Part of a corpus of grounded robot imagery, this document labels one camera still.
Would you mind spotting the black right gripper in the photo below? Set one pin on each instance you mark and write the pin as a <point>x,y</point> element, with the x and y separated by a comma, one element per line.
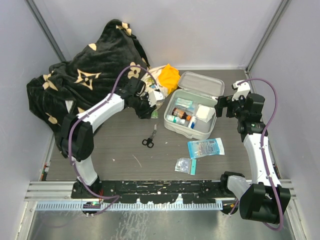
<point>222,102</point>

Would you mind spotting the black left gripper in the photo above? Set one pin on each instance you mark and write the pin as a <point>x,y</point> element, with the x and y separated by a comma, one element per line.
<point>146,113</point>

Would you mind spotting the white gauze pad packet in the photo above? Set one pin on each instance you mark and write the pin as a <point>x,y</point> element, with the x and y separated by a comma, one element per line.
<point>204,113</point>

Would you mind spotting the small green sachet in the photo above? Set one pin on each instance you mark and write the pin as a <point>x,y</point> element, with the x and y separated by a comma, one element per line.
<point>155,114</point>

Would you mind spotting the grey medicine kit case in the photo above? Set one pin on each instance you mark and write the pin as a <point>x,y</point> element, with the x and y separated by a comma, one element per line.
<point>203,90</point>

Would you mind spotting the bagged white blue bandage roll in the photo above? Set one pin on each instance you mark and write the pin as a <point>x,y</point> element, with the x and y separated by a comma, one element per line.
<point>192,122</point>

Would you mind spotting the bagged teal plaster strips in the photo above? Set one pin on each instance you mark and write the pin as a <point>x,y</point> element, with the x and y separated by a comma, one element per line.
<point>185,104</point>

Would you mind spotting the white bottle green label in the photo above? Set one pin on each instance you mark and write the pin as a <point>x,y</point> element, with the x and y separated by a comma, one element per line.
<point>175,119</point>

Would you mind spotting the brown glass medicine bottle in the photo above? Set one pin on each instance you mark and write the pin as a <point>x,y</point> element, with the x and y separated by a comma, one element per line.
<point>181,114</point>

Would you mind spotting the black handled scissors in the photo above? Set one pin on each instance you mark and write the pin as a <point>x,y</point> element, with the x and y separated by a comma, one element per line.
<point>149,141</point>

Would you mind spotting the small bag with teal header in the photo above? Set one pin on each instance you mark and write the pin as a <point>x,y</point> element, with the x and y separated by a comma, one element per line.
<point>186,165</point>

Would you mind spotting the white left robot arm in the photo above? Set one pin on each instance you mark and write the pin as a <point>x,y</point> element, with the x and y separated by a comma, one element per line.
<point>77,131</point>

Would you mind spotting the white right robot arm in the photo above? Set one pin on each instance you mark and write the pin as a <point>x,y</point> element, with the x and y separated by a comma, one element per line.
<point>264,199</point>

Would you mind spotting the yellow cloth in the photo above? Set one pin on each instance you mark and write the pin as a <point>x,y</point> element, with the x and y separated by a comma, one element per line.
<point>169,78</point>

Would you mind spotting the light blue wipes pouch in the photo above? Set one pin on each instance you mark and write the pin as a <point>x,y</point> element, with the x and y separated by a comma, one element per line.
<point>202,148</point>

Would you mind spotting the black floral fleece blanket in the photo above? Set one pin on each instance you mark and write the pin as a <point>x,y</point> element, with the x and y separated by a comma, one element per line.
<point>72,87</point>

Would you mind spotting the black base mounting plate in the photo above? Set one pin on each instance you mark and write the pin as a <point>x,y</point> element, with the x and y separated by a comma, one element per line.
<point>163,191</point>

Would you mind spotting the white slotted cable duct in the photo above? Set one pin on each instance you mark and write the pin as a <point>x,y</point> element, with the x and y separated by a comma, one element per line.
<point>95,206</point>

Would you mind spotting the aluminium frame rail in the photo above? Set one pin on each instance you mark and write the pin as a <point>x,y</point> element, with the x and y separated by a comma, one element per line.
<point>49,191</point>

